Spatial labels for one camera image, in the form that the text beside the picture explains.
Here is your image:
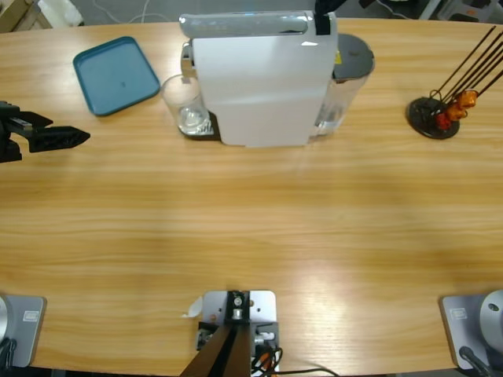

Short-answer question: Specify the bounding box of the clear water tank black lid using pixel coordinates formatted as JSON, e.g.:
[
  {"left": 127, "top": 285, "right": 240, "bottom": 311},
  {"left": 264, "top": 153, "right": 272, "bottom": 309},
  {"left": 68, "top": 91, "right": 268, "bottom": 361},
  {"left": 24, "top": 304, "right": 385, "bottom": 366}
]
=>
[{"left": 310, "top": 33, "right": 376, "bottom": 138}]

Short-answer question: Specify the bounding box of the white tape piece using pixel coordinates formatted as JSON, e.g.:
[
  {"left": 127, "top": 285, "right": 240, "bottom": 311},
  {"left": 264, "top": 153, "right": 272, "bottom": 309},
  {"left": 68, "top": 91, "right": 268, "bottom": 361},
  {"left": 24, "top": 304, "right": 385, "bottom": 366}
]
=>
[{"left": 180, "top": 296, "right": 204, "bottom": 319}]

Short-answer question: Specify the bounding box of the black capsule holder with rods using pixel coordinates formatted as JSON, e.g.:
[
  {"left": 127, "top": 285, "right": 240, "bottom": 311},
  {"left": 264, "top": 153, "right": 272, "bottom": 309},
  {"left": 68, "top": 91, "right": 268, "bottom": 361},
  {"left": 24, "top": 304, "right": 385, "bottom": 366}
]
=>
[{"left": 406, "top": 25, "right": 503, "bottom": 141}]

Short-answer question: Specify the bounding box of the orange and black wire bundle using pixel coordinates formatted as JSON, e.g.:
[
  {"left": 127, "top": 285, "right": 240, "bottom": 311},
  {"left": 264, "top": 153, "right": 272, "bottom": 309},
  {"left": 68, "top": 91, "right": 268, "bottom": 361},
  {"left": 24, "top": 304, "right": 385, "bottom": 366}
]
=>
[{"left": 250, "top": 345, "right": 284, "bottom": 377}]

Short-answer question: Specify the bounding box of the black base power cable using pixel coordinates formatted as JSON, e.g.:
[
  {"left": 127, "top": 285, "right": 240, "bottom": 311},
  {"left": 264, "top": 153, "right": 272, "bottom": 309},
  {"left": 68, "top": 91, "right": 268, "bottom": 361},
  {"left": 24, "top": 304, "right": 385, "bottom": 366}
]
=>
[
  {"left": 458, "top": 345, "right": 493, "bottom": 377},
  {"left": 0, "top": 337, "right": 19, "bottom": 369}
]

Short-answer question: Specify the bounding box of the clear drinking glass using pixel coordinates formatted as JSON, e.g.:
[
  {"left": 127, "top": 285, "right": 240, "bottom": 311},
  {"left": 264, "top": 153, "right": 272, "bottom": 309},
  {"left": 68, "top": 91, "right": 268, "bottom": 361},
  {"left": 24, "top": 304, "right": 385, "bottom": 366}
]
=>
[{"left": 160, "top": 73, "right": 212, "bottom": 137}]

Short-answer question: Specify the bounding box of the brown cardboard box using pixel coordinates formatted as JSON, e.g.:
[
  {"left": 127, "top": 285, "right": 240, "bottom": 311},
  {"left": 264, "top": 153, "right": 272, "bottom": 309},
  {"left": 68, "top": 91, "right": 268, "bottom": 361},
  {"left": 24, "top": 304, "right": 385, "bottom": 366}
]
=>
[{"left": 0, "top": 0, "right": 36, "bottom": 33}]

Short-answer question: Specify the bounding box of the grey device orange button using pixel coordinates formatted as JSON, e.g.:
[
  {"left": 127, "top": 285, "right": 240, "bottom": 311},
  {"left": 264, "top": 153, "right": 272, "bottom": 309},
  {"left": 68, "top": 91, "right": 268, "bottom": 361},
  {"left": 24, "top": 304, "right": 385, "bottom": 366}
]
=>
[{"left": 438, "top": 0, "right": 498, "bottom": 24}]

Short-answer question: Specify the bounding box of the white floor cable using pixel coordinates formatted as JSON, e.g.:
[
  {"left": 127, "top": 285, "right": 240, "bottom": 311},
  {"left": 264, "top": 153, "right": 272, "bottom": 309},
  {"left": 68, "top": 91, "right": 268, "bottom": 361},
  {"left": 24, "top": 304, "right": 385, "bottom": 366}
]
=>
[{"left": 93, "top": 0, "right": 171, "bottom": 25}]

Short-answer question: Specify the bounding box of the dark camera post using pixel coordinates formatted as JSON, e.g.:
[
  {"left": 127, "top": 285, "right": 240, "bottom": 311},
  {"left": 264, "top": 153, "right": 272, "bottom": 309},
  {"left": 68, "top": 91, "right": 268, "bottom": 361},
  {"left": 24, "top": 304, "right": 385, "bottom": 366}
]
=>
[{"left": 180, "top": 290, "right": 252, "bottom": 377}]

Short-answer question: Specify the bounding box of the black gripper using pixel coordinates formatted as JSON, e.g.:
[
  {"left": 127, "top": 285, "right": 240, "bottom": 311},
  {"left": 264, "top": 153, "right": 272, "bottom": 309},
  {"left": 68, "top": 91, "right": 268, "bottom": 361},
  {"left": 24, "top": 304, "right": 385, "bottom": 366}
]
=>
[{"left": 0, "top": 101, "right": 92, "bottom": 164}]

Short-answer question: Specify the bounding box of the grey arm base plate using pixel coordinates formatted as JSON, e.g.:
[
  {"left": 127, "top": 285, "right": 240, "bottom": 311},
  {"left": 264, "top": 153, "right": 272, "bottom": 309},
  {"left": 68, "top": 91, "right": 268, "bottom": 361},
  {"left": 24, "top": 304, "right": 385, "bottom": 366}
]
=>
[
  {"left": 0, "top": 295, "right": 48, "bottom": 368},
  {"left": 439, "top": 294, "right": 503, "bottom": 371}
]

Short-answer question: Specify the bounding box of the white capsule coffee machine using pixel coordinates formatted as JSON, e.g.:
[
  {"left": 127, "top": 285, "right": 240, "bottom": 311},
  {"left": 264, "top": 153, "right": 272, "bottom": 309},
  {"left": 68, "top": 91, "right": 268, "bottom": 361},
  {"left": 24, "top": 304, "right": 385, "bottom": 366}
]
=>
[{"left": 179, "top": 9, "right": 340, "bottom": 149}]

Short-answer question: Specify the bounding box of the white mounting block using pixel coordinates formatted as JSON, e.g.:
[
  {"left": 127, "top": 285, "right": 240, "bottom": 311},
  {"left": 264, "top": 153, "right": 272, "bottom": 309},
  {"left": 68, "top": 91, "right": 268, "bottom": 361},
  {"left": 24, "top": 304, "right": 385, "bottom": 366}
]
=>
[{"left": 200, "top": 289, "right": 281, "bottom": 373}]

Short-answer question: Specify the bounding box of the metal grate drip tray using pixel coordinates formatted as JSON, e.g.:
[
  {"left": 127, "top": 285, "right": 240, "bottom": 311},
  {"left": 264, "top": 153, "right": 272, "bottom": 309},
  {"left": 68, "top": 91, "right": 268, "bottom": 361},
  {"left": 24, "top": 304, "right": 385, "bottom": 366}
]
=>
[{"left": 178, "top": 102, "right": 222, "bottom": 141}]

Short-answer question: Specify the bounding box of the white furniture leg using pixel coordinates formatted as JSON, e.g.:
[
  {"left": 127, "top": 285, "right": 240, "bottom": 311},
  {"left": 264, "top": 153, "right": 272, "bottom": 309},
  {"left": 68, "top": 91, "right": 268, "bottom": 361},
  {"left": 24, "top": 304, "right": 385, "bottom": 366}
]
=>
[{"left": 417, "top": 0, "right": 443, "bottom": 20}]

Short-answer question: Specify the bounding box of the grey coffee machine lever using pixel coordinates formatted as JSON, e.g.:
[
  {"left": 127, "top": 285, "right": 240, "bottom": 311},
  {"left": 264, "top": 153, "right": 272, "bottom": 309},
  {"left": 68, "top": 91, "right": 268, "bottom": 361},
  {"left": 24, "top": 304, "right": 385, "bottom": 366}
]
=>
[{"left": 178, "top": 10, "right": 315, "bottom": 39}]

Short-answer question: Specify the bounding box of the teal plastic tray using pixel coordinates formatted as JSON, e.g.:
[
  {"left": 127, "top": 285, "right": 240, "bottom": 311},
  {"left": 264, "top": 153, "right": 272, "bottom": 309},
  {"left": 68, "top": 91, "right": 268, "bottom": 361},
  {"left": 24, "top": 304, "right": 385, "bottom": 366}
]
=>
[{"left": 72, "top": 35, "right": 162, "bottom": 118}]

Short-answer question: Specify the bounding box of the white foam block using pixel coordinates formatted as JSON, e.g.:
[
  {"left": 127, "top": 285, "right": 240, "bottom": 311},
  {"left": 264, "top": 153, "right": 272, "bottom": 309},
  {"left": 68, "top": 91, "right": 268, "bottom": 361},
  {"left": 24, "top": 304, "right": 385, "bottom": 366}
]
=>
[{"left": 38, "top": 0, "right": 85, "bottom": 27}]

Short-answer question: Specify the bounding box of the thin black cable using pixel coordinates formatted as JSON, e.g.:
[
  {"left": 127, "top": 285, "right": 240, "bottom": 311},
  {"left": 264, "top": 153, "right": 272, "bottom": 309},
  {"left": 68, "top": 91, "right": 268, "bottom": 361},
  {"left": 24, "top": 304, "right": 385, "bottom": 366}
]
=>
[{"left": 274, "top": 367, "right": 340, "bottom": 377}]

